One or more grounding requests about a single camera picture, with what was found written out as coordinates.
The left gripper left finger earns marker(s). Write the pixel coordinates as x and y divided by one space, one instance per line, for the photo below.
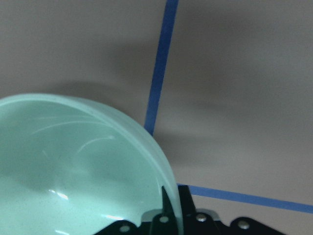
164 223

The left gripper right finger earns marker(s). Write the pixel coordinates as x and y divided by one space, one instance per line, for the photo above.
194 222

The green bowl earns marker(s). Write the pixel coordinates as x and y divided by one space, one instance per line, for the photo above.
72 166

